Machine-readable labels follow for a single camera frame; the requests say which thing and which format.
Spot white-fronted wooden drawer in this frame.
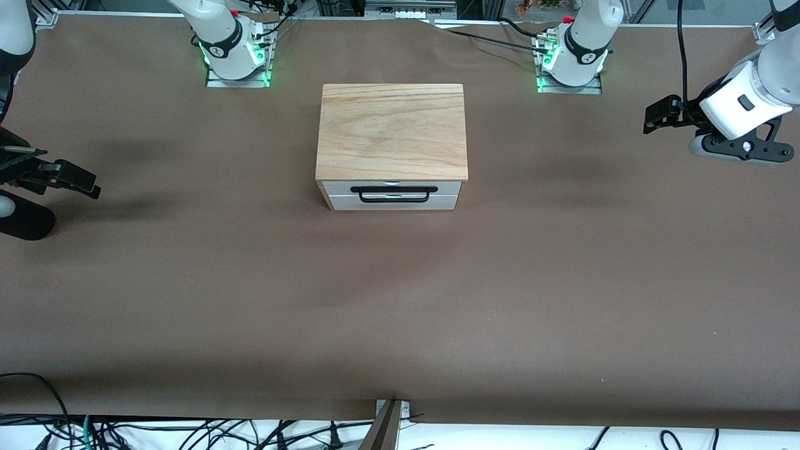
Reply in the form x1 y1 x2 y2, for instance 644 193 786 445
323 181 463 211

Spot light wooden drawer cabinet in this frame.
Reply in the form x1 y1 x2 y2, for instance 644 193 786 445
316 83 469 212

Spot black rounded object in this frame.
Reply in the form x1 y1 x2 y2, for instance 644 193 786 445
0 205 56 242

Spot brown table cover sheet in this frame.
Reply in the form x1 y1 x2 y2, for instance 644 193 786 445
0 12 800 432

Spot grey equipment box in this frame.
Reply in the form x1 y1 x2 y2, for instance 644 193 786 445
365 0 458 19

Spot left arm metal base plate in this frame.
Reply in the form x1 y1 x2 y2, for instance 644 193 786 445
536 70 604 96

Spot short black base cable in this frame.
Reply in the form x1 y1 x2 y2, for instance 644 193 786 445
500 17 542 38

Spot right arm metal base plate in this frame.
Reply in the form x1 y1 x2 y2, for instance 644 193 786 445
205 66 273 89

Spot long black base cable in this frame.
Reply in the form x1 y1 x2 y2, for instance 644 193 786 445
431 22 551 54

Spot black looped floor cable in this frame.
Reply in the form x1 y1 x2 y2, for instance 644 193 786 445
0 372 73 450

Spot tangled black cable bundle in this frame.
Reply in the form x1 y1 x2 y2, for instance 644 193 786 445
0 412 376 450

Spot metal camera pole bracket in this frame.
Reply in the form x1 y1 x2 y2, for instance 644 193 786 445
359 399 411 450

